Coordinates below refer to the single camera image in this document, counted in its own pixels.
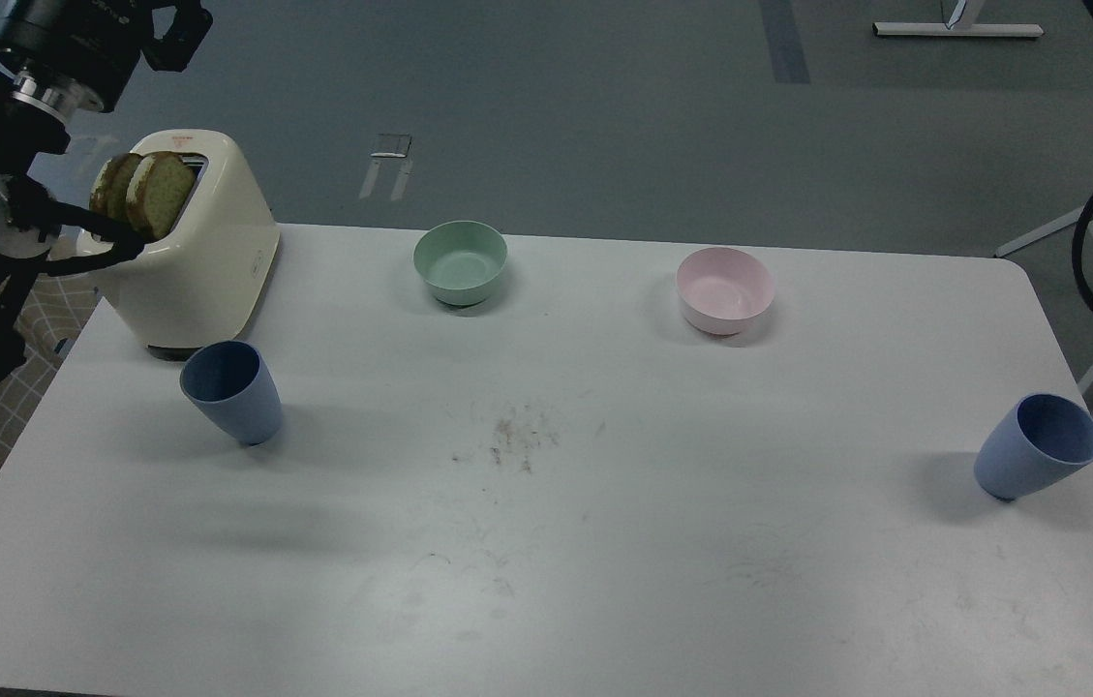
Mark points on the blue cup starting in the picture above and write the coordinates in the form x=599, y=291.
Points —
x=232, y=386
x=1043, y=439

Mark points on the black robot arm image-left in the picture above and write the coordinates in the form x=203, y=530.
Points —
x=56, y=58

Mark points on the green bowl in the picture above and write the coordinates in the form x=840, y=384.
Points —
x=461, y=262

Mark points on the pink bowl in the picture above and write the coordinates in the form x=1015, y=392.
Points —
x=723, y=291

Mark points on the cream toaster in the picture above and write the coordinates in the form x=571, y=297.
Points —
x=201, y=283

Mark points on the right toast slice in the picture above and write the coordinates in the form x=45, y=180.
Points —
x=158, y=190

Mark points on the toast slice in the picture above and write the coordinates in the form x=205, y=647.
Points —
x=158, y=190
x=116, y=189

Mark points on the white stand base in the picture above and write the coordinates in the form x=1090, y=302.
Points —
x=962, y=23

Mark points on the left toast slice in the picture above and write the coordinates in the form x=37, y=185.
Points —
x=116, y=189

